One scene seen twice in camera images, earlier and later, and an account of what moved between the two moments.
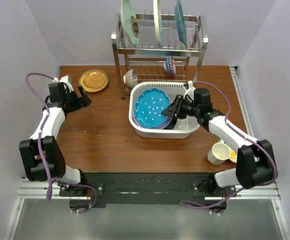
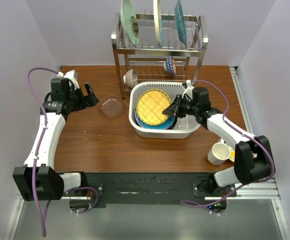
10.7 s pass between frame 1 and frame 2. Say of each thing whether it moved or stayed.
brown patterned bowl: stayed
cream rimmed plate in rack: stayed
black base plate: stayed
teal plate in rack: stayed
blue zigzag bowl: stayed
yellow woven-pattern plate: moved
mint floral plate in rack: stayed
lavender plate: moved
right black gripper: stayed
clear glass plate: moved
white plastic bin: stayed
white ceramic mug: stayed
